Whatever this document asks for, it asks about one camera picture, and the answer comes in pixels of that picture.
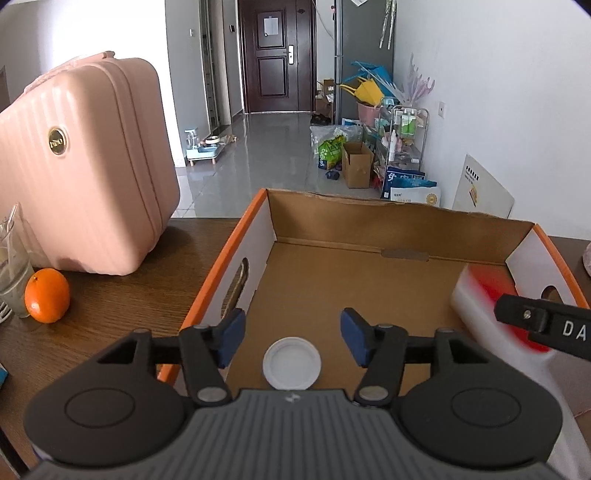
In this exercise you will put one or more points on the dark shoes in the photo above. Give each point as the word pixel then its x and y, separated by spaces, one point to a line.
pixel 320 120

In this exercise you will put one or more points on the yellow bag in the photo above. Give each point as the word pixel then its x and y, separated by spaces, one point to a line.
pixel 367 91

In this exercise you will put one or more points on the pink plastic bucket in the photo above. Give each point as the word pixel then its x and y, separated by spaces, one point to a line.
pixel 368 114

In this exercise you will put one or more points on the blue and white carton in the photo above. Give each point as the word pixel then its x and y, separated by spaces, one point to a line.
pixel 408 187

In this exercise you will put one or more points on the white round lid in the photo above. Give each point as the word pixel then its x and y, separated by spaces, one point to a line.
pixel 292 362

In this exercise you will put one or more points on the bundle of pale pink hangers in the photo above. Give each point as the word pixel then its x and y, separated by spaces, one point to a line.
pixel 415 87

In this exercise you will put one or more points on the dark brown entrance door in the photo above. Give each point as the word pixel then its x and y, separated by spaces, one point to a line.
pixel 277 55

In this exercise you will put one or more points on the white board with print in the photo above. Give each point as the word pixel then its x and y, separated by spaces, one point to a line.
pixel 485 189

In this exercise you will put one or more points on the grey refrigerator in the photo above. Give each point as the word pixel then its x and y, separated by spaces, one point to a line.
pixel 364 27

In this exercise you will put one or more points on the pet feeder stand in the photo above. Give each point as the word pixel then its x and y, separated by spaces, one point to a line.
pixel 202 150

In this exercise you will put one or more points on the metal rack with bottles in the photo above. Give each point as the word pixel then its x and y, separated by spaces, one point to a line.
pixel 401 138

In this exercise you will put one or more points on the orange fruit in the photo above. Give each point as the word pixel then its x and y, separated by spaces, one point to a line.
pixel 47 296

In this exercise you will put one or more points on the green printed bag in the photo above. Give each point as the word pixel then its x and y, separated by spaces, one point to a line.
pixel 330 154

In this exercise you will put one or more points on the clear plastic bag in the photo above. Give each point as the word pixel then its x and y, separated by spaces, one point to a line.
pixel 323 134

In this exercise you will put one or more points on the blue folded plastic items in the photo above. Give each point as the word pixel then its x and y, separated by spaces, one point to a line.
pixel 376 73

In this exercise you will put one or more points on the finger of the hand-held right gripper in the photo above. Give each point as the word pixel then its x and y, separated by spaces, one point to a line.
pixel 515 313

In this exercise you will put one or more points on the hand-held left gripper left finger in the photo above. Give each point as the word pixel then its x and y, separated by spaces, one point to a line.
pixel 232 336

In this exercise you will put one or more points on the small brown cardboard box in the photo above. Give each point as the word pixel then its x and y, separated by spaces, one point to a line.
pixel 356 164

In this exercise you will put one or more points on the cardboard box with orange rim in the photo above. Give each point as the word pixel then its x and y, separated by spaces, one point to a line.
pixel 346 272

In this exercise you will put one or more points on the clear glass cup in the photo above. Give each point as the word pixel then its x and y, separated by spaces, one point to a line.
pixel 14 277

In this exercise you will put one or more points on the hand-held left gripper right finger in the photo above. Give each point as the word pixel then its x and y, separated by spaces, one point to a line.
pixel 354 337

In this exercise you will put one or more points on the white bottle with red cap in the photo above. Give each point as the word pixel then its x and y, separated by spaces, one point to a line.
pixel 475 304

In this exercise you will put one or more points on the pink hard-shell suitcase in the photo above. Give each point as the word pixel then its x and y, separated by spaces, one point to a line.
pixel 87 175

